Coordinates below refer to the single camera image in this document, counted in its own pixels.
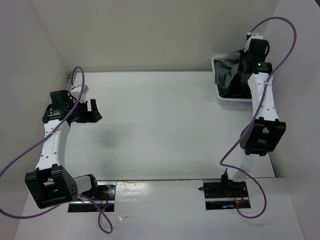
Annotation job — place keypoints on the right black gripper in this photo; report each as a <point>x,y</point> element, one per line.
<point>242,54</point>

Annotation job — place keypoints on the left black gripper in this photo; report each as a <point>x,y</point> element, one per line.
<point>87,117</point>

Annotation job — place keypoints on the grey pleated skirt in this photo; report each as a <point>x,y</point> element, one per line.
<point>225,68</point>

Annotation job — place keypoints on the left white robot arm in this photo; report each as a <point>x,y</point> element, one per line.
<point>50,184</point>

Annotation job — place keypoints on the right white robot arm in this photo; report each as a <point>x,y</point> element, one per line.
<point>264,133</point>

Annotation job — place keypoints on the white plastic laundry basket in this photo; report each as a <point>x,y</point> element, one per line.
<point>228,101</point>

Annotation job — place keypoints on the black skirt in basket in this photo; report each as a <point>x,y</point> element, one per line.
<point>234,87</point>

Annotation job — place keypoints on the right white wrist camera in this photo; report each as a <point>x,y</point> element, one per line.
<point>250,37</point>

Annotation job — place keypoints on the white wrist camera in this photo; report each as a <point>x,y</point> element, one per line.
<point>76,93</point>
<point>250,37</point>

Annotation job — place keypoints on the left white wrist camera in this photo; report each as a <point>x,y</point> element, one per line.
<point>76,93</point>

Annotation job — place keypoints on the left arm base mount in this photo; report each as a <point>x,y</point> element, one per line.
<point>104,198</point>

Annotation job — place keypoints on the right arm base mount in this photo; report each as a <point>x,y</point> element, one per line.
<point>217,198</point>

